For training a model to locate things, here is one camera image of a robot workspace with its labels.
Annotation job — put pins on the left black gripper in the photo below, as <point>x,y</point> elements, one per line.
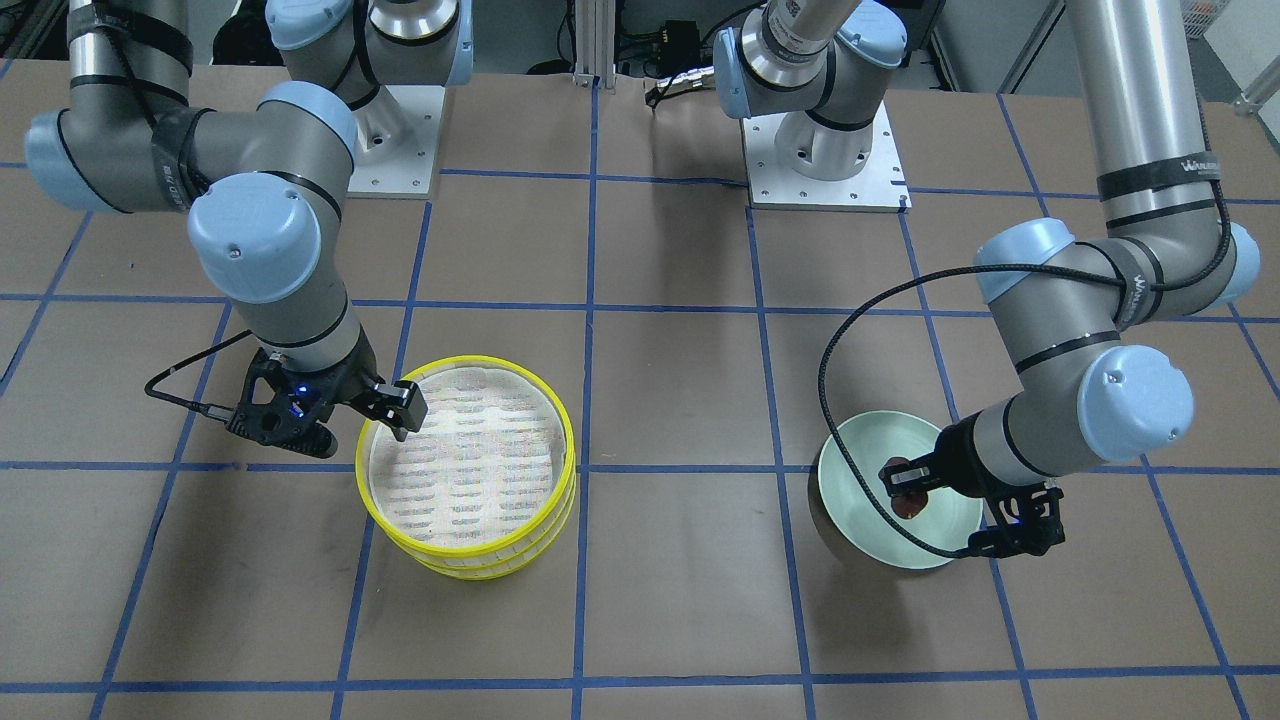
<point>962,462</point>

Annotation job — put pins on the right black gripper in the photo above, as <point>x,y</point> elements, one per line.
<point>347,389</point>

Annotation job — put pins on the brown bun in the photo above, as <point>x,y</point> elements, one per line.
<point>903,480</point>

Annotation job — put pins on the yellow bamboo steamer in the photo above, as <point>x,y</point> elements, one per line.
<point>508,559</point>
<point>494,456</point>

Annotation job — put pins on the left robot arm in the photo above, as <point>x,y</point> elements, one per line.
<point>1061,304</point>

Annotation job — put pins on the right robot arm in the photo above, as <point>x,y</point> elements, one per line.
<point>263,191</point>

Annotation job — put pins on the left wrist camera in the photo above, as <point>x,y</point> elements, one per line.
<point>1027,520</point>

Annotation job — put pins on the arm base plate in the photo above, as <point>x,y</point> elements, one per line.
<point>399,143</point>
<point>795,164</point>

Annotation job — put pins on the aluminium frame post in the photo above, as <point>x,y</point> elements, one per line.
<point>594,43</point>

